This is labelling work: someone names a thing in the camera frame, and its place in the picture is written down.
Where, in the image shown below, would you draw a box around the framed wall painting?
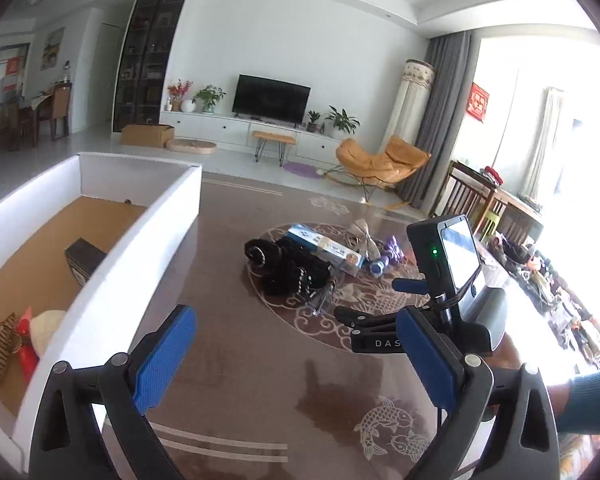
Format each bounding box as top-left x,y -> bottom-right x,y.
41,26 -> 66,71

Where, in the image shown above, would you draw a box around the red window decoration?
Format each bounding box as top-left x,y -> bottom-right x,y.
2,57 -> 22,93

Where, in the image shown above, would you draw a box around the blue and white carton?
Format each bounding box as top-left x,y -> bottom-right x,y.
286,223 -> 363,277

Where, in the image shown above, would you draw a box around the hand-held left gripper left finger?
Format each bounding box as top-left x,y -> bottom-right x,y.
28,304 -> 198,480

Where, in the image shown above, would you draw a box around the wooden dining table set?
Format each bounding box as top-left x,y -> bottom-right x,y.
0,82 -> 73,151

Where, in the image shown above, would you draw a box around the purple toy dumbbell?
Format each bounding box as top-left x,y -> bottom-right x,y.
370,235 -> 411,275

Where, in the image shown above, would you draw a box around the red flowers in vase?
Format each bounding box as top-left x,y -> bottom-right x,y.
167,79 -> 193,112

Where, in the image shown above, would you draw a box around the grey curtain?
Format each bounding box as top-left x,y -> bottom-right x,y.
397,30 -> 481,211

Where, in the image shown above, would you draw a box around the black printed carton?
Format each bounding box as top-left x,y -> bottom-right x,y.
64,239 -> 107,288

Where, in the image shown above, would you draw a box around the person's right forearm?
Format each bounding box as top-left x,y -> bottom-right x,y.
490,340 -> 600,436

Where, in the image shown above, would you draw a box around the red glossy ornament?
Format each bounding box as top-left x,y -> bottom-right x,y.
16,306 -> 40,386

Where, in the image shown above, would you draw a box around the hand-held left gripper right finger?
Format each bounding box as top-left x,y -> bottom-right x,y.
396,306 -> 561,480

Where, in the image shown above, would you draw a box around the black flat television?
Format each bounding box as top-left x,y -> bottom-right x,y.
231,74 -> 312,125

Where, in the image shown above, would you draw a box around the black fluffy hair tie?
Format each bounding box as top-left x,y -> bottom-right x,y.
260,237 -> 333,298

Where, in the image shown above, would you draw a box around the broad-leaf potted plant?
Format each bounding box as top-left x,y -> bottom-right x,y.
325,106 -> 361,136

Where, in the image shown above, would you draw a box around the orange rocking chair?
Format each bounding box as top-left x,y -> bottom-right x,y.
325,135 -> 432,211

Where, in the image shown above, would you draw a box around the large white storage box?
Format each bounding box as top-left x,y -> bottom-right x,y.
0,154 -> 203,476

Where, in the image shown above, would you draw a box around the white television cabinet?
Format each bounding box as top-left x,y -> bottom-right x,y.
159,110 -> 361,161

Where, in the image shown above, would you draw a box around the striped brown pouch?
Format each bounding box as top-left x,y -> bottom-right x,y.
0,312 -> 23,386

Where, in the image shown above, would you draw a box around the cloth-covered standing air conditioner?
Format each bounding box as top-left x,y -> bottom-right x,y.
375,59 -> 437,161

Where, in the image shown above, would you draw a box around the open cardboard box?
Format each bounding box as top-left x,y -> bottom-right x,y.
120,123 -> 176,149

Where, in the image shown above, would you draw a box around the brown fish-patterned desktop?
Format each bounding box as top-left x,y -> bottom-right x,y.
100,170 -> 600,480

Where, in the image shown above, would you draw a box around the pile of assorted clutter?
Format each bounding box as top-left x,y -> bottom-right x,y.
500,240 -> 600,371

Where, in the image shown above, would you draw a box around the wooden side table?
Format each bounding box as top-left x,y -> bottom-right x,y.
480,180 -> 546,246

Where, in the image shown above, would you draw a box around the purple floor mat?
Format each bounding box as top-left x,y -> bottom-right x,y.
282,161 -> 326,178

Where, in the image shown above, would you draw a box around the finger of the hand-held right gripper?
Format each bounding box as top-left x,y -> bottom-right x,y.
392,277 -> 431,296
334,305 -> 401,335

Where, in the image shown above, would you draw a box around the dark glass display cabinet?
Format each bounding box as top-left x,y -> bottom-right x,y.
111,0 -> 193,133

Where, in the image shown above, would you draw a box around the white sheer curtain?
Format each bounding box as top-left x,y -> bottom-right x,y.
522,87 -> 566,201

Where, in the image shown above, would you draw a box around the small wooden bench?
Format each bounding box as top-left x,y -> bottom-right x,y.
251,130 -> 297,166

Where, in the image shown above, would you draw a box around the bushy green potted plant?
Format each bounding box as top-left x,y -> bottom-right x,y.
192,84 -> 227,113

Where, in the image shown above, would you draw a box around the clear glasses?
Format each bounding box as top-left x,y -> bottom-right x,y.
305,280 -> 342,317

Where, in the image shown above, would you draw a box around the dark wooden chair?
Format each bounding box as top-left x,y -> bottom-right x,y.
432,160 -> 496,226

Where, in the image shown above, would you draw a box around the black studded hair tie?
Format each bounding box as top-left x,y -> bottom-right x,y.
244,240 -> 281,267

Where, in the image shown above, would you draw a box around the red wall hanging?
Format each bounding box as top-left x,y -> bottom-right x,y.
469,81 -> 490,122

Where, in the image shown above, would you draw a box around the beige oval pet bed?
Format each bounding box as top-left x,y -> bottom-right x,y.
166,138 -> 218,156

